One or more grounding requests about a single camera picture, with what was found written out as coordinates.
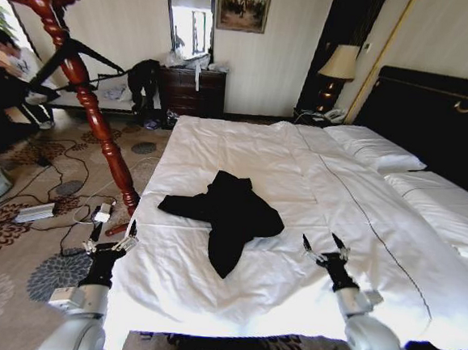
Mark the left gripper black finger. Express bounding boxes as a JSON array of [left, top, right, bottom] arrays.
[[81, 221, 103, 255], [111, 217, 141, 255]]

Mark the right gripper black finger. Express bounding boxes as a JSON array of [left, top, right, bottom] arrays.
[[299, 233, 328, 268], [329, 231, 352, 262]]

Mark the black clothes pile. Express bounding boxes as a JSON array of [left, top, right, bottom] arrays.
[[124, 57, 163, 122]]

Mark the black bed headboard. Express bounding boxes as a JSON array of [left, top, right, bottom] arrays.
[[346, 62, 468, 211]]

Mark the white power adapter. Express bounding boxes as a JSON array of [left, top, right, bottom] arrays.
[[92, 201, 113, 224]]

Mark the white duvet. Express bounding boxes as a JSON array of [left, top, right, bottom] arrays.
[[104, 108, 468, 350]]

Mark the silver metal box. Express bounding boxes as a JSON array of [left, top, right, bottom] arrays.
[[12, 199, 57, 227]]

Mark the black garment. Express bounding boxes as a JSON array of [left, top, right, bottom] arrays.
[[153, 165, 290, 285]]

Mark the white pillow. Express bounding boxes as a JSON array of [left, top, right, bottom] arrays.
[[320, 122, 431, 178]]

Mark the white telephone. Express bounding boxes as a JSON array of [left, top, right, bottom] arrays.
[[322, 106, 348, 124]]

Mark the dark nightstand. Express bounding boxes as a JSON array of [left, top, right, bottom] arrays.
[[291, 106, 350, 131]]

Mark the red wooden coat rack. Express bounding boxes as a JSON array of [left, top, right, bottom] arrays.
[[0, 0, 158, 241]]

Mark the white padded bench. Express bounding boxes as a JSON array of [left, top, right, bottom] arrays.
[[43, 74, 163, 118]]

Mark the dark wooden dresser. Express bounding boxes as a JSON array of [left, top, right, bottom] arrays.
[[154, 65, 230, 120]]

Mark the clear plastic bag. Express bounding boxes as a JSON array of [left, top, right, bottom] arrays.
[[160, 48, 231, 74]]

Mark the table lamp with cream shade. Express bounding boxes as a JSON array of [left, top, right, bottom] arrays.
[[314, 41, 362, 113]]

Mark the person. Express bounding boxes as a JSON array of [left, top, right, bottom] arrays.
[[0, 27, 65, 132]]

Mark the dark brown curtain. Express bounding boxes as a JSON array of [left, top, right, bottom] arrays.
[[295, 0, 390, 116]]

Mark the framed painting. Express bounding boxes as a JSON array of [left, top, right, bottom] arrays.
[[213, 0, 274, 36]]

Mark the black floor cable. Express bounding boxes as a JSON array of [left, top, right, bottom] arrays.
[[0, 132, 102, 259]]

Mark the white floor cable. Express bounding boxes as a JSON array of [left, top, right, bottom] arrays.
[[72, 149, 162, 231]]

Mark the black angled metal frame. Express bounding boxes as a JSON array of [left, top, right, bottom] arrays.
[[0, 0, 133, 97]]

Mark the wall mirror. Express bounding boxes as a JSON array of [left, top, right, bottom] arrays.
[[158, 0, 218, 60]]

